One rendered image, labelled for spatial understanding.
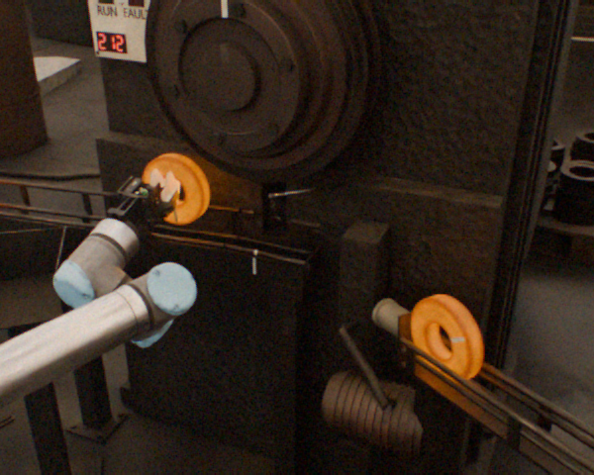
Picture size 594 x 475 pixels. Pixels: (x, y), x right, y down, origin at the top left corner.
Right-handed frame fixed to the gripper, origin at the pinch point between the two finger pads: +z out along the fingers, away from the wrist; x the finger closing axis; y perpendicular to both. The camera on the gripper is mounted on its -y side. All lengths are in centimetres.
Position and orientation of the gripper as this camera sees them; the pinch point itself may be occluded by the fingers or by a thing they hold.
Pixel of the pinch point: (174, 181)
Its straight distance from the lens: 153.2
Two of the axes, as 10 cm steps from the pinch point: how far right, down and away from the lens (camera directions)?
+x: -9.1, -2.0, 3.6
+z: 4.0, -6.6, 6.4
